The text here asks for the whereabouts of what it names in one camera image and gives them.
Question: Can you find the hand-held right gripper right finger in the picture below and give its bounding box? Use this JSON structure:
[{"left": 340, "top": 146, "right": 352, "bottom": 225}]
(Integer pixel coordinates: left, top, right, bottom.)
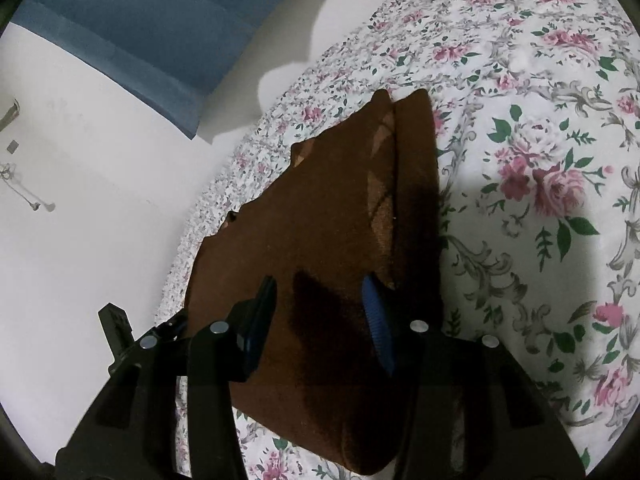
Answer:
[{"left": 361, "top": 274, "right": 586, "bottom": 480}]

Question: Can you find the metal wall hook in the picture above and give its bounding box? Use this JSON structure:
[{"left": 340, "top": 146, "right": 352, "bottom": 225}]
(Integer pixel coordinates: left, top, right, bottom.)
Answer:
[{"left": 0, "top": 99, "right": 21, "bottom": 132}]

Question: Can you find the thin wall-mounted metal hanger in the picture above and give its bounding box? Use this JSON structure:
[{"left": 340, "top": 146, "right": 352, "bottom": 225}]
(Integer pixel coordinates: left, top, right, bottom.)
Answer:
[{"left": 0, "top": 162, "right": 56, "bottom": 212}]

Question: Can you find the floral bed sheet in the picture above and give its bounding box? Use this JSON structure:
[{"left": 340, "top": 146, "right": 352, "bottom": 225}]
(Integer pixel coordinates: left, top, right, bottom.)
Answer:
[{"left": 152, "top": 0, "right": 640, "bottom": 480}]

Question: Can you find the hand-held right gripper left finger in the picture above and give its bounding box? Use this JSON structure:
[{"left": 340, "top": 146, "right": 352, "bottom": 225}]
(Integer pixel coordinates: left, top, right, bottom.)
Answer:
[{"left": 55, "top": 276, "right": 279, "bottom": 480}]

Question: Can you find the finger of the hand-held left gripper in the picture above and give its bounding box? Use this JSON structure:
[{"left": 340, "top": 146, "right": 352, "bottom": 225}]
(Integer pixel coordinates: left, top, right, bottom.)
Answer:
[
  {"left": 154, "top": 309, "right": 191, "bottom": 347},
  {"left": 97, "top": 302, "right": 134, "bottom": 362}
]

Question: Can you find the brown plaid sweater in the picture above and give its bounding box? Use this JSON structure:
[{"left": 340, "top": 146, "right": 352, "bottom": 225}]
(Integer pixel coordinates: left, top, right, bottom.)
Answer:
[{"left": 186, "top": 88, "right": 451, "bottom": 477}]

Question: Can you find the blue curtain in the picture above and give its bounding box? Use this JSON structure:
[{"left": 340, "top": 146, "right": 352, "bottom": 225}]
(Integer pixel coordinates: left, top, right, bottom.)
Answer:
[{"left": 12, "top": 0, "right": 321, "bottom": 141}]

